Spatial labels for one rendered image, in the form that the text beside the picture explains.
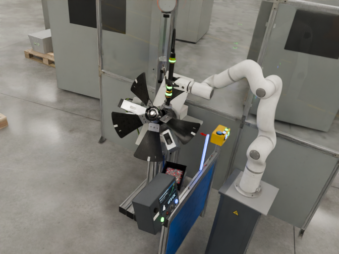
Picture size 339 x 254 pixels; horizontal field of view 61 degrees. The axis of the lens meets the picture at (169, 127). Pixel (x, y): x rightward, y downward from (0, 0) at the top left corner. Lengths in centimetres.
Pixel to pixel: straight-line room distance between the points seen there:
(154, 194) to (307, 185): 178
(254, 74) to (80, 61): 343
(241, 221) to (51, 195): 197
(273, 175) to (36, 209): 232
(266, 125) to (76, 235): 195
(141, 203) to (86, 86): 358
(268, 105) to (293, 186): 138
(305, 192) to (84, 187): 222
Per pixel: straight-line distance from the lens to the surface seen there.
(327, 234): 346
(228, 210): 211
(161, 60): 258
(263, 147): 177
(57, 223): 302
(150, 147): 215
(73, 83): 495
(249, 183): 199
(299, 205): 310
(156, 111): 214
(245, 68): 169
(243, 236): 221
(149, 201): 144
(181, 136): 206
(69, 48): 474
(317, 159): 277
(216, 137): 230
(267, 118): 173
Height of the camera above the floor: 232
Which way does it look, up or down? 33 degrees down
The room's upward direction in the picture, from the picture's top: 7 degrees clockwise
